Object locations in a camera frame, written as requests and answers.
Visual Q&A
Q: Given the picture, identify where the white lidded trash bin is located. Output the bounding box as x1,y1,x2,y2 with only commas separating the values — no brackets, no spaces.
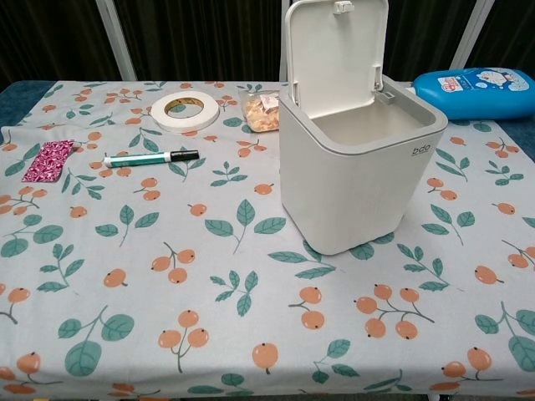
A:
278,0,449,256

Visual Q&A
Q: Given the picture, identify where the clear bag of snacks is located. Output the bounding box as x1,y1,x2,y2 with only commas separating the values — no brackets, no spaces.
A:
238,87,281,134

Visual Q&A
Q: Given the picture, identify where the white tape roll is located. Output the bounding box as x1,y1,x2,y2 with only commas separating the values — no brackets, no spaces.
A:
150,92,220,135

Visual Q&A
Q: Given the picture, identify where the fruit and leaf tablecloth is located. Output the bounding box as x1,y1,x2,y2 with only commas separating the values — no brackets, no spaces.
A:
0,79,535,401

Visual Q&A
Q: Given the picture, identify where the green black marker pen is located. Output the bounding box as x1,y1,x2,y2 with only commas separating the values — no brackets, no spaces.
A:
104,148,201,169

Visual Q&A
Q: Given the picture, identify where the dark pleated curtain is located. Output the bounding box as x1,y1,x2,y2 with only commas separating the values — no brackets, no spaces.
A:
0,0,535,87

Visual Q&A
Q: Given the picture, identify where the magenta patterned packet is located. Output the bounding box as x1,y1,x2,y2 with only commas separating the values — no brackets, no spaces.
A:
22,140,75,184

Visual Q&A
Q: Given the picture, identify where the blue plastic bottle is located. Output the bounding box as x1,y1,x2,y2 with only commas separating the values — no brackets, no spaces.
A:
412,68,535,122

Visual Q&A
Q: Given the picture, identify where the white metal frame post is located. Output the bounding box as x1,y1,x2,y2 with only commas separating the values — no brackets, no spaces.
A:
447,0,502,82
94,0,135,82

